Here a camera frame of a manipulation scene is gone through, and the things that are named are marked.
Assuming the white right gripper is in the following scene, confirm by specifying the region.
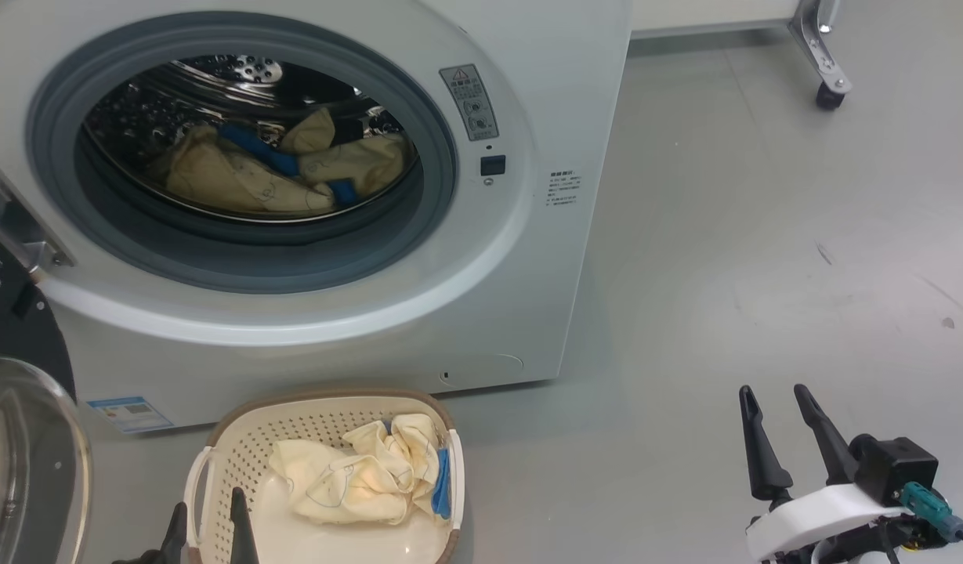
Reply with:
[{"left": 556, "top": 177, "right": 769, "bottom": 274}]
[{"left": 738, "top": 384, "right": 909, "bottom": 561}]

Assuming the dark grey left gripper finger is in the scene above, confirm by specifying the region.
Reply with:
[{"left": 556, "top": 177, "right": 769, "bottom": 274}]
[
  {"left": 229, "top": 487, "right": 260, "bottom": 564},
  {"left": 158, "top": 501, "right": 189, "bottom": 564}
]

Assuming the cream garment with blue trim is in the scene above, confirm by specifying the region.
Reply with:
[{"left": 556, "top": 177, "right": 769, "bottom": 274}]
[
  {"left": 268, "top": 414, "right": 453, "bottom": 526},
  {"left": 148, "top": 107, "right": 410, "bottom": 215}
]

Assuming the black round glass washer door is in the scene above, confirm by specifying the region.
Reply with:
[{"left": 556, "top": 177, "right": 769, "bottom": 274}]
[{"left": 0, "top": 235, "right": 92, "bottom": 564}]

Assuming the cream perforated laundry basket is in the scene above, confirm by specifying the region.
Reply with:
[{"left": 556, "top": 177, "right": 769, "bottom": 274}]
[{"left": 183, "top": 389, "right": 466, "bottom": 564}]

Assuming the grey rubber door gasket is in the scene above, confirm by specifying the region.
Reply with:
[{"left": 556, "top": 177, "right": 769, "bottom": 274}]
[{"left": 25, "top": 11, "right": 458, "bottom": 295}]

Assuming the white front-load washing machine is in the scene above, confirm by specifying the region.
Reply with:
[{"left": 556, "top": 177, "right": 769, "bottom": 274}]
[{"left": 0, "top": 0, "right": 632, "bottom": 433}]

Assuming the metal washer door hinge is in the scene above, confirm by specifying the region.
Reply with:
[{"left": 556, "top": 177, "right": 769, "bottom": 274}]
[{"left": 0, "top": 161, "right": 74, "bottom": 275}]

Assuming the blue energy label sticker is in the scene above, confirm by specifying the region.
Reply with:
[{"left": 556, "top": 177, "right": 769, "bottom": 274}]
[{"left": 87, "top": 396, "right": 174, "bottom": 435}]

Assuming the round drain filter cover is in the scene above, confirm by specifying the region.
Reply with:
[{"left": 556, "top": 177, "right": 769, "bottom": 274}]
[{"left": 438, "top": 353, "right": 525, "bottom": 386}]

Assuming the metal leg with caster wheel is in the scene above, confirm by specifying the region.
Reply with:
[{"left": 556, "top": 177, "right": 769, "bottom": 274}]
[{"left": 789, "top": 0, "right": 853, "bottom": 110}]

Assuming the white furniture panel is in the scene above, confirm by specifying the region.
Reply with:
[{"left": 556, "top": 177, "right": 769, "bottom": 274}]
[{"left": 630, "top": 0, "right": 803, "bottom": 38}]

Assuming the steel washer drum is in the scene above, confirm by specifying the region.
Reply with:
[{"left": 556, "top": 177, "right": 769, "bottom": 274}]
[{"left": 81, "top": 53, "right": 419, "bottom": 224}]

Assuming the grey warning label sticker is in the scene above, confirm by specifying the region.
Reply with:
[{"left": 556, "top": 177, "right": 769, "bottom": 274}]
[{"left": 439, "top": 63, "right": 500, "bottom": 143}]

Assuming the teal connector right gripper cable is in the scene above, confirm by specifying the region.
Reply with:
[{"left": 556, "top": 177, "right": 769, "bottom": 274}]
[{"left": 900, "top": 482, "right": 963, "bottom": 553}]

